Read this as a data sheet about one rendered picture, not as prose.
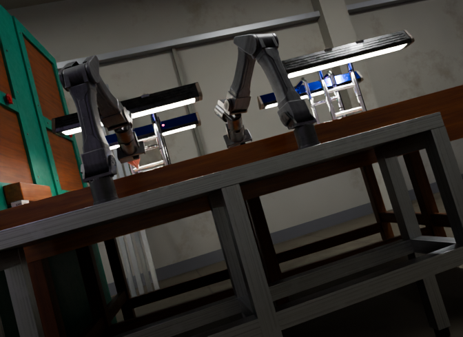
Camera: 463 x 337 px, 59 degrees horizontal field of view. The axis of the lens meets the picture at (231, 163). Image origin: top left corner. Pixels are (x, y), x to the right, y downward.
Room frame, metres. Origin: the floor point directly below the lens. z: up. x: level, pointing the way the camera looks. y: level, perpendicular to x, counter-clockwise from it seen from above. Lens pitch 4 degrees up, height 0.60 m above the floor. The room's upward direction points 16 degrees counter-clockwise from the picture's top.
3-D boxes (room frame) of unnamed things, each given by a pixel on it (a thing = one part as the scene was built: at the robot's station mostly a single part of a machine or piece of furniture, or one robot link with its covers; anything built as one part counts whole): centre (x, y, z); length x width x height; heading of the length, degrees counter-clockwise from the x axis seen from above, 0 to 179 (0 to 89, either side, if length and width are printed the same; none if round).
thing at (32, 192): (1.58, 0.78, 0.83); 0.30 x 0.06 x 0.07; 6
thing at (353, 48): (1.79, -0.61, 1.08); 0.62 x 0.08 x 0.07; 96
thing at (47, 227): (1.41, 0.11, 0.65); 1.20 x 0.90 x 0.04; 102
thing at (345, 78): (2.35, -0.55, 1.08); 0.62 x 0.08 x 0.07; 96
